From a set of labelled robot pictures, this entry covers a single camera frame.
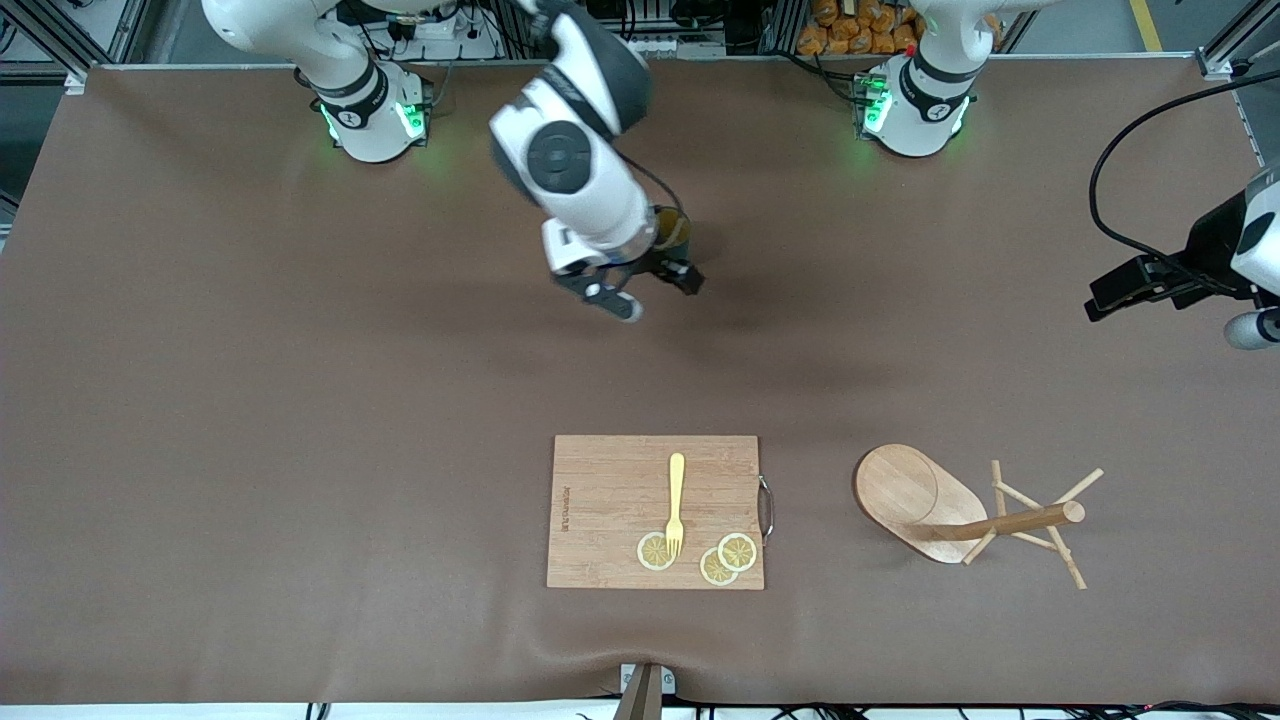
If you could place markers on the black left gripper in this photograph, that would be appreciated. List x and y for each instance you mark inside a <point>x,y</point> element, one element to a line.
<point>1208,247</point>

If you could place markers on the metal table edge bracket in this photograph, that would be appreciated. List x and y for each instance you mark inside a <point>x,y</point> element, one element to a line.
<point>645,695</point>

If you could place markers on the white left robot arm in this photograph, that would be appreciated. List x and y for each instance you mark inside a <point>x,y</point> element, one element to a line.
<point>915,110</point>

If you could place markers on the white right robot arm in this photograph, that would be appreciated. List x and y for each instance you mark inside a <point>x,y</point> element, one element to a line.
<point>575,160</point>

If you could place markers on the yellow plastic fork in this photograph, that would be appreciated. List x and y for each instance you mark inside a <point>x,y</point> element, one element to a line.
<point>677,480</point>

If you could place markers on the dark green cup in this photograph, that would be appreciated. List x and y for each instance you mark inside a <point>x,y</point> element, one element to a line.
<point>672,228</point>

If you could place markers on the lemon slice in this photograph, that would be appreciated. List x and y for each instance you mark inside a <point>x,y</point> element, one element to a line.
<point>712,571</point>
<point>650,555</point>
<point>738,552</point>

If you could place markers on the white power strip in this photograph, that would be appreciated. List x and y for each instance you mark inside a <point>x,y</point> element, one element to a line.
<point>450,35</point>

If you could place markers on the wooden mug tree rack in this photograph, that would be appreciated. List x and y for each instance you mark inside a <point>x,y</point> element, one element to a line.
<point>900,490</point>

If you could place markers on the white socket hub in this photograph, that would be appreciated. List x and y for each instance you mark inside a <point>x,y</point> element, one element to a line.
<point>680,46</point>

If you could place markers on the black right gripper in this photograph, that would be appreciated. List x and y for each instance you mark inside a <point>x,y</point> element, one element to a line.
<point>662,264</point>

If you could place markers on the orange packaged goods pile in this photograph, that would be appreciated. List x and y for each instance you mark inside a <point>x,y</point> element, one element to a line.
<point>860,30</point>

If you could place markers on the aluminium frame strut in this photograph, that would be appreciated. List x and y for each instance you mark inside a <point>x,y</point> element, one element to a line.
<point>1215,65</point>
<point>75,82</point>

